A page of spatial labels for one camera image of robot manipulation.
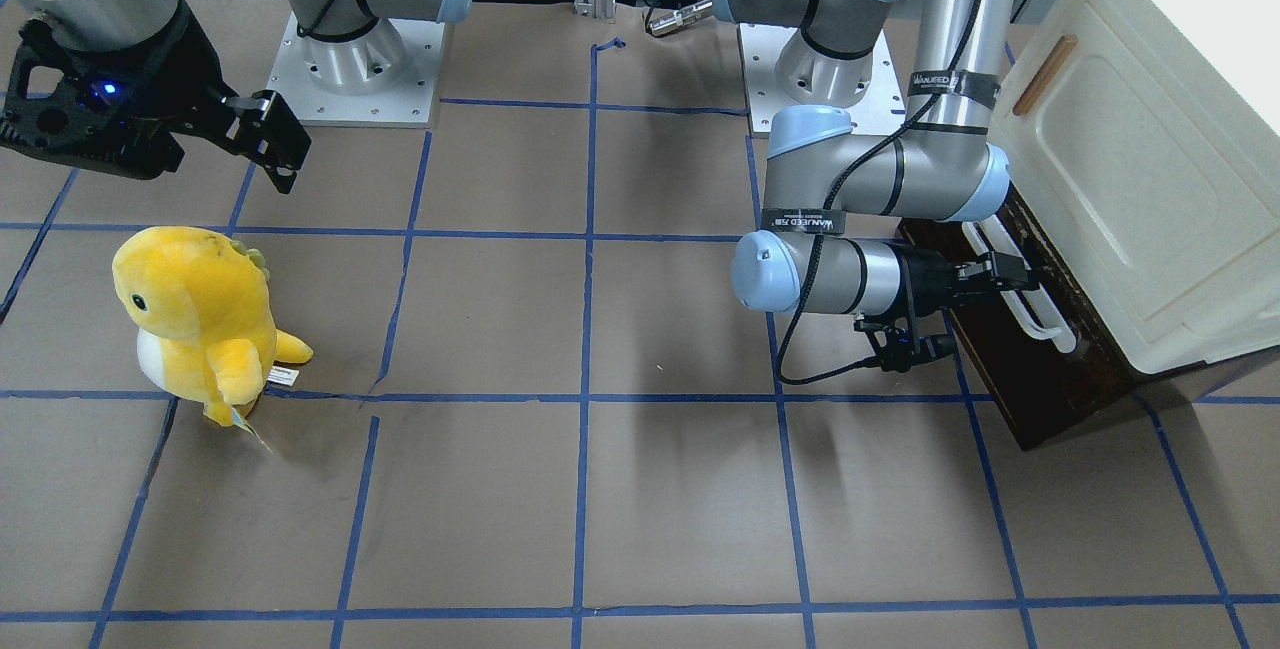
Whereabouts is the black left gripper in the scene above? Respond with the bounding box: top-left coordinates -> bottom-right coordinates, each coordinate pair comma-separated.
852,243 -> 1041,374

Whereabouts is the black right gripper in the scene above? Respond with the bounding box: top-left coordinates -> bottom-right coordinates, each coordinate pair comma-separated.
1,0 -> 311,195

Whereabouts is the dark wooden drawer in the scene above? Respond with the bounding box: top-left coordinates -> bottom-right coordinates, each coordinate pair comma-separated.
899,189 -> 1162,451

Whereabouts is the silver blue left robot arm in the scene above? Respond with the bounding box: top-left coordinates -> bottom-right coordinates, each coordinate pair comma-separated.
714,0 -> 1034,373

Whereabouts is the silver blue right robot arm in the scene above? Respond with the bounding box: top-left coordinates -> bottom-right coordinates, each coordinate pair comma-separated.
3,0 -> 472,195

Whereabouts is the yellow plush dinosaur toy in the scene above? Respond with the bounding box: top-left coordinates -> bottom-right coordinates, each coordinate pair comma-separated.
111,227 -> 314,431

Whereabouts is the cream plastic storage box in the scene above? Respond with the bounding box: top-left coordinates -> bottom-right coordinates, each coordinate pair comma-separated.
989,0 -> 1279,374

